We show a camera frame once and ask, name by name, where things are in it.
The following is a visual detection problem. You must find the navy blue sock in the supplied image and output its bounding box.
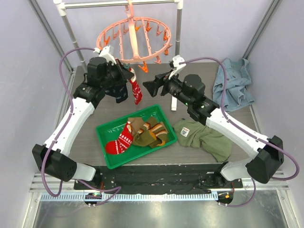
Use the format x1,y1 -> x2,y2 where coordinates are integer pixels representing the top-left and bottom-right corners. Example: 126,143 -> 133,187
105,84 -> 128,104

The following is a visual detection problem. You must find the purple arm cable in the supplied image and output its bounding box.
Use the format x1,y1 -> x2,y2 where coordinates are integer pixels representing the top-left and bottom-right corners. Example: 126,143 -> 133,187
180,57 -> 300,208
41,47 -> 122,206

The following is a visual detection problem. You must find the light blue denim shirt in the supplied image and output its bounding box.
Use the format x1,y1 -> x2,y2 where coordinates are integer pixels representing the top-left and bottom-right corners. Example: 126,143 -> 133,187
222,58 -> 254,113

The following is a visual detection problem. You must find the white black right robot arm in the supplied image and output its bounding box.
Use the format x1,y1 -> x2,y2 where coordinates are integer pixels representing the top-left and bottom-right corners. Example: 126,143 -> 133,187
143,73 -> 284,188

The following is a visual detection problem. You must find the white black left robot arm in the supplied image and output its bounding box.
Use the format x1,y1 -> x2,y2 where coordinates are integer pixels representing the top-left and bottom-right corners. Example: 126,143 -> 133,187
32,57 -> 134,190

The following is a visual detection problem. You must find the pink round clip hanger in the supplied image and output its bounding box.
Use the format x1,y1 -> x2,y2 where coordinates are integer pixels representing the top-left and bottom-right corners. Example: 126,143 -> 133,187
96,0 -> 172,73

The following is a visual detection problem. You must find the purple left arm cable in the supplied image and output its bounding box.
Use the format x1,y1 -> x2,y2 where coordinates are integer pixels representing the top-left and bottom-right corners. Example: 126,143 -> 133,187
41,47 -> 122,206

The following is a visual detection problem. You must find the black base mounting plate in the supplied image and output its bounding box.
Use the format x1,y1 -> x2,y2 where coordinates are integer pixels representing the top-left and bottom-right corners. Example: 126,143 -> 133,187
88,164 -> 243,195

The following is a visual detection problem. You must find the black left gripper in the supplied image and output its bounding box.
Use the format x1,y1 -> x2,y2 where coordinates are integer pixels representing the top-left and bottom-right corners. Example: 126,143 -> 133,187
100,59 -> 133,89

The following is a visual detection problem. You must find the olive green t-shirt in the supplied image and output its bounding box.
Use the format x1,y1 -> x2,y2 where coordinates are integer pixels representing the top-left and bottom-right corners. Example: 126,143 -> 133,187
173,119 -> 232,162

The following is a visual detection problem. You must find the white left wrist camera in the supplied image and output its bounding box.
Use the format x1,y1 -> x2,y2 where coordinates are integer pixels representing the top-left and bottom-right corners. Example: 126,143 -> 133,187
93,45 -> 117,65

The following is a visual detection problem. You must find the red christmas sock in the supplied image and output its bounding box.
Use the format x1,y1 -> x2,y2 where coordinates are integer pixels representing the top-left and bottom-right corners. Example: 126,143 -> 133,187
129,69 -> 143,105
105,122 -> 133,155

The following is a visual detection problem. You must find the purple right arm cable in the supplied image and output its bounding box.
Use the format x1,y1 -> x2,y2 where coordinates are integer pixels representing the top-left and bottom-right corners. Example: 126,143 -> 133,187
180,57 -> 300,208

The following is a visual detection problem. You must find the white metal clothes rack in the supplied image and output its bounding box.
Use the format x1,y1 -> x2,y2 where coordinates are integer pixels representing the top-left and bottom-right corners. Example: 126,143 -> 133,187
53,0 -> 184,111

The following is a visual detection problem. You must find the green plastic tray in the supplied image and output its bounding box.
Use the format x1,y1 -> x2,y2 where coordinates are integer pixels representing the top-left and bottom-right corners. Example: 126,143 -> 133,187
96,104 -> 177,169

